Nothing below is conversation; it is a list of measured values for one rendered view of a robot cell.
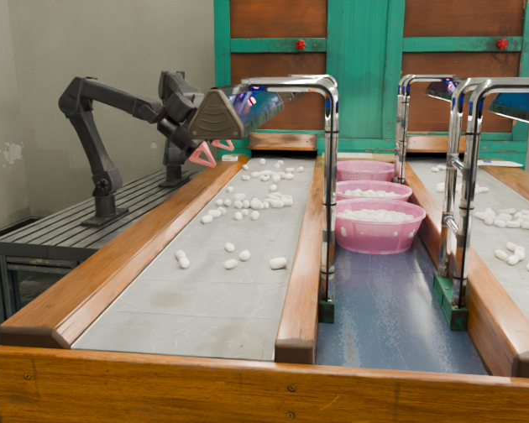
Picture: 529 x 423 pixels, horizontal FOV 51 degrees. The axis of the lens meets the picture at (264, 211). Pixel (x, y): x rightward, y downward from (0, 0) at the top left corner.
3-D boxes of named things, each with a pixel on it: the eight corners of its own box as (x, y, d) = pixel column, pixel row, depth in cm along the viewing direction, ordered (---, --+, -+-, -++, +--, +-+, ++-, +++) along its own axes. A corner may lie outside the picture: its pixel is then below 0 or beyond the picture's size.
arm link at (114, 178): (126, 186, 181) (85, 90, 176) (115, 190, 174) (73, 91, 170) (110, 192, 183) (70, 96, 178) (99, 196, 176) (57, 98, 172)
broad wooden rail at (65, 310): (6, 436, 88) (-8, 326, 83) (225, 192, 262) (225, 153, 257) (79, 441, 86) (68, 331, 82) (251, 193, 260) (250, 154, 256)
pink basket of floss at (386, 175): (361, 199, 205) (363, 174, 203) (314, 187, 226) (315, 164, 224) (410, 190, 220) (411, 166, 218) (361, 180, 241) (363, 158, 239)
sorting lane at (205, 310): (70, 360, 83) (70, 347, 82) (250, 163, 257) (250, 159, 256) (273, 373, 79) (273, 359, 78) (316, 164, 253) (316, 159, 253)
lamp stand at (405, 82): (395, 206, 196) (403, 74, 185) (390, 194, 215) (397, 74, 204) (452, 207, 193) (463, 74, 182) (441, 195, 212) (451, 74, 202)
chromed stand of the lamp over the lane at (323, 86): (233, 318, 107) (230, 78, 96) (249, 280, 126) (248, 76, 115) (333, 323, 105) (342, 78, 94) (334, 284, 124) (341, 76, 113)
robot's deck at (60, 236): (-9, 254, 158) (-11, 241, 157) (159, 177, 272) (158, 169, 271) (306, 279, 139) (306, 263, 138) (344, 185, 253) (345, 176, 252)
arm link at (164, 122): (188, 122, 170) (170, 108, 170) (182, 126, 165) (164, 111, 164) (175, 140, 172) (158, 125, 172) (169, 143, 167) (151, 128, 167)
